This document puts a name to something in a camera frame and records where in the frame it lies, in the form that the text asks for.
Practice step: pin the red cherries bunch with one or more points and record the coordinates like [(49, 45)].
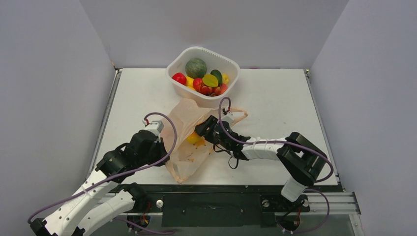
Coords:
[(213, 91)]

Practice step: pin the red apple left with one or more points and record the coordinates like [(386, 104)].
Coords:
[(180, 78)]

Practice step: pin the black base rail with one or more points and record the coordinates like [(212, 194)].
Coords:
[(237, 205)]

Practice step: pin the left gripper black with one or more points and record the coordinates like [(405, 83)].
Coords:
[(163, 152)]

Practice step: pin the red apple centre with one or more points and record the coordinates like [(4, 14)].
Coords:
[(197, 83)]

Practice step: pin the white plastic tub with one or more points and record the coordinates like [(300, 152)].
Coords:
[(213, 60)]

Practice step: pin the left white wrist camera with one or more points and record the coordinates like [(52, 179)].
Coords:
[(154, 127)]

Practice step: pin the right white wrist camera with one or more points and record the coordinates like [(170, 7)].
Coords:
[(228, 117)]

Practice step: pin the orange translucent plastic bag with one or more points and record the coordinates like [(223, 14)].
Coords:
[(185, 159)]

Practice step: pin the red apple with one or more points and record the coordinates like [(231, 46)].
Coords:
[(180, 78), (197, 83)]

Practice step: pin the yellow lemon right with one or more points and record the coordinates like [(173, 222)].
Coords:
[(225, 78)]

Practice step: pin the round green melon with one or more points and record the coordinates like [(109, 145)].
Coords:
[(195, 68)]

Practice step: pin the yellow orange mango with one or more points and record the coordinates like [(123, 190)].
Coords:
[(210, 80)]

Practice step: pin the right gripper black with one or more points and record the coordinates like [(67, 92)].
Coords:
[(208, 129)]

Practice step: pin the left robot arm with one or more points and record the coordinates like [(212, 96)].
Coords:
[(80, 214)]

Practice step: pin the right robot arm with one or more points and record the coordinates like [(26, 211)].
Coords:
[(302, 159)]

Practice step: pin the yellow fruit in tub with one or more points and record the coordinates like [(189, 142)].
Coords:
[(189, 83)]

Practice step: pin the dark green avocado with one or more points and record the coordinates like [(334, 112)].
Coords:
[(218, 76)]

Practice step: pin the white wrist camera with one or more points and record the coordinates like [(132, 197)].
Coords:
[(228, 117), (154, 127)]

